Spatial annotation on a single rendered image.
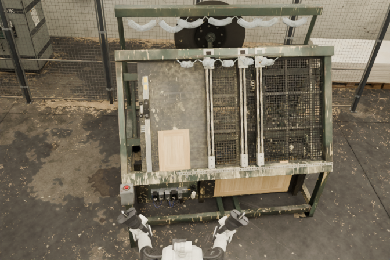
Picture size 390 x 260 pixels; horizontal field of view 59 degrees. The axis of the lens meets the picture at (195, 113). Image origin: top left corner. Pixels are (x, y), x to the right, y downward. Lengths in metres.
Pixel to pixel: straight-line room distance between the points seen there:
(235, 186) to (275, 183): 0.49
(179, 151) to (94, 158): 1.86
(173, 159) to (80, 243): 1.43
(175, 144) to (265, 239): 1.55
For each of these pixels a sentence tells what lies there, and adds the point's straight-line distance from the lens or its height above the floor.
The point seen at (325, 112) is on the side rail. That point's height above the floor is 1.34.
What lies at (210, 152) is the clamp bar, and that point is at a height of 1.04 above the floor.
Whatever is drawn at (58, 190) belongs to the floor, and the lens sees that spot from 4.74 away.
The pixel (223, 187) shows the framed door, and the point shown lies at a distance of 4.05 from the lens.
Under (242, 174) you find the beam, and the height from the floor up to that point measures 0.83.
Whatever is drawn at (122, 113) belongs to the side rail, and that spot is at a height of 1.41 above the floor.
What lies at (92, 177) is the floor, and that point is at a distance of 4.79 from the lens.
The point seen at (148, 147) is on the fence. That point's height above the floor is 1.12.
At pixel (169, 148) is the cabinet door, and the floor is 1.07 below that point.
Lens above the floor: 3.41
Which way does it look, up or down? 37 degrees down
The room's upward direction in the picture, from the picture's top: 3 degrees clockwise
